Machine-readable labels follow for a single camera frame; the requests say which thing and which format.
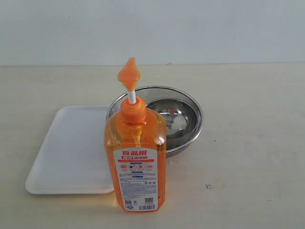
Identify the small stainless steel bowl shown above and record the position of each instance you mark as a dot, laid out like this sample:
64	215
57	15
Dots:
181	118

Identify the steel mesh colander bowl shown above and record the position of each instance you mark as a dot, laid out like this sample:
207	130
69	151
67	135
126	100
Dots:
188	100

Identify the orange dish soap pump bottle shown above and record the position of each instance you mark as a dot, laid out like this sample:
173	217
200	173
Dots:
138	173

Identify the white rectangular plastic tray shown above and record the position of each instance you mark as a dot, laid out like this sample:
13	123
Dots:
72	158

